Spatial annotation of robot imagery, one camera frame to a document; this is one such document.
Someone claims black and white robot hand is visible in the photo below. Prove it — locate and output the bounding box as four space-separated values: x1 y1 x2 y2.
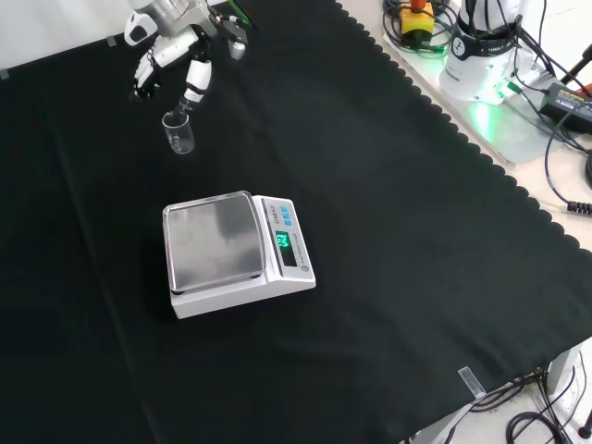
123 0 218 116

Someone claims small clear glass beaker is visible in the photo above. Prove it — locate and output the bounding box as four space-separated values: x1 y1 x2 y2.
161 112 196 158

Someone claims white electronic balance steel pan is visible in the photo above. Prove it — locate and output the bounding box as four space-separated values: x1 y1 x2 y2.
162 189 317 321

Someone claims yellow stop button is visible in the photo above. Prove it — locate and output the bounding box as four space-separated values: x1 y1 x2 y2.
400 0 437 37

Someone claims black bench cloth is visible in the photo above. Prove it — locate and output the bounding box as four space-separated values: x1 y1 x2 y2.
0 0 592 444

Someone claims black power adapter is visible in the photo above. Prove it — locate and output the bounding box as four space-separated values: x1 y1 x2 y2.
539 81 592 134

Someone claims dark tripod pole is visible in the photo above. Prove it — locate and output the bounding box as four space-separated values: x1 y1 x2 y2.
561 43 592 90

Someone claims white table leg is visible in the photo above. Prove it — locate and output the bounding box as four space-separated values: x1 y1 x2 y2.
549 336 592 429

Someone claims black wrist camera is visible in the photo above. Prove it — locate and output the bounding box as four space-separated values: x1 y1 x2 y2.
208 6 254 62

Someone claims black stop button cable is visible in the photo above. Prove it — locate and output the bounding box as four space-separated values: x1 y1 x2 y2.
382 0 460 57

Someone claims green cable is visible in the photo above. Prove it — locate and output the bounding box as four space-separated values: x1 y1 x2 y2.
505 79 543 113

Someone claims black coiled adapter cable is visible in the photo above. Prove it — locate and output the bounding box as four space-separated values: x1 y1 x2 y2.
543 123 592 216

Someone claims black floor cable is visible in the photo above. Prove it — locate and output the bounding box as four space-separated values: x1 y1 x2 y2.
505 367 592 444

